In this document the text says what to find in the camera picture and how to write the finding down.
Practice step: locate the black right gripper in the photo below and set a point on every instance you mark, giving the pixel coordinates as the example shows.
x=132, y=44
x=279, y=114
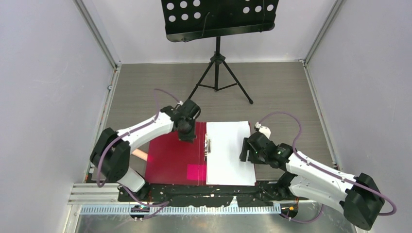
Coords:
x=246, y=146

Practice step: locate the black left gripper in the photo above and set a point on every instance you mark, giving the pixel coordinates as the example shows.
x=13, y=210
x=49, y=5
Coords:
x=190, y=137

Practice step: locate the stack of white paper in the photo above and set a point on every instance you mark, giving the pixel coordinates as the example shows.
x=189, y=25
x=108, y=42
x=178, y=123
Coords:
x=223, y=164

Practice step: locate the red plastic folder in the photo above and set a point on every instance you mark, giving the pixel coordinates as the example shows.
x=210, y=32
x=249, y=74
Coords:
x=171, y=161

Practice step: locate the pink plastic cylinder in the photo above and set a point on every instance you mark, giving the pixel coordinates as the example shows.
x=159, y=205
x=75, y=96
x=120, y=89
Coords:
x=140, y=154

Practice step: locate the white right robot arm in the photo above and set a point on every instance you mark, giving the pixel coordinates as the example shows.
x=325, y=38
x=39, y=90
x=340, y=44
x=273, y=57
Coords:
x=356, y=197

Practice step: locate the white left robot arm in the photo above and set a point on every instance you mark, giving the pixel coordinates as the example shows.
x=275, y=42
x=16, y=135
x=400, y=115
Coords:
x=111, y=153

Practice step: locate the metal folder clip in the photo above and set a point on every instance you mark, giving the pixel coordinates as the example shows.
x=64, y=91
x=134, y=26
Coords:
x=207, y=147

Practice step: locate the black music stand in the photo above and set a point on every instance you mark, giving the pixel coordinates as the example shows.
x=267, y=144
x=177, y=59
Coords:
x=189, y=20

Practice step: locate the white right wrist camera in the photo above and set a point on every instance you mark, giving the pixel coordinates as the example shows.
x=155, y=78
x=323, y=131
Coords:
x=262, y=129

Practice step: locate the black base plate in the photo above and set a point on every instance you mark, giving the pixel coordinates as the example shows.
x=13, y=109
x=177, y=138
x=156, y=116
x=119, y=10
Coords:
x=262, y=194

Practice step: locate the aluminium frame rail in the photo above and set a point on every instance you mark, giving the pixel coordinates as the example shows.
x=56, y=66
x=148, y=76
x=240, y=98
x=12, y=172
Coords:
x=131, y=209

